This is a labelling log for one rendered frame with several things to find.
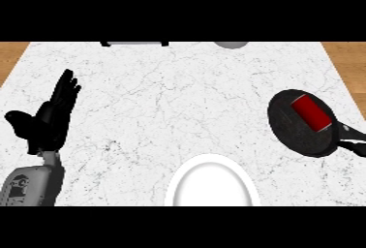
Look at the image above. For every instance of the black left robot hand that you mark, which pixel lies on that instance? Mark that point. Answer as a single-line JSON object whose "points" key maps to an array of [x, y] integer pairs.
{"points": [[47, 119]]}

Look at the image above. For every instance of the white appliance with black feet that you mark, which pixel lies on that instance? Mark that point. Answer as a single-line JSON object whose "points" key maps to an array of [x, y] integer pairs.
{"points": [[134, 43]]}

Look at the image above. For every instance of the white plate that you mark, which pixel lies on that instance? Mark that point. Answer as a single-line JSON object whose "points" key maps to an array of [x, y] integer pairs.
{"points": [[211, 184]]}

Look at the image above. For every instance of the black frying pan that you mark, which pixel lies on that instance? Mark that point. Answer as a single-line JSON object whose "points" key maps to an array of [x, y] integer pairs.
{"points": [[296, 129]]}

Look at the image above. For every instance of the grey round object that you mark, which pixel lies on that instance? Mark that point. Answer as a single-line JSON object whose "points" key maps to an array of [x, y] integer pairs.
{"points": [[230, 44]]}

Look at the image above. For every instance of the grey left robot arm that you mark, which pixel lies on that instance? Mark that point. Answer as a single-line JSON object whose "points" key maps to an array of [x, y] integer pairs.
{"points": [[31, 184]]}

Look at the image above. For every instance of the red can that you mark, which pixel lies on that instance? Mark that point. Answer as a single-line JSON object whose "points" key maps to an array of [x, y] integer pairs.
{"points": [[311, 113]]}

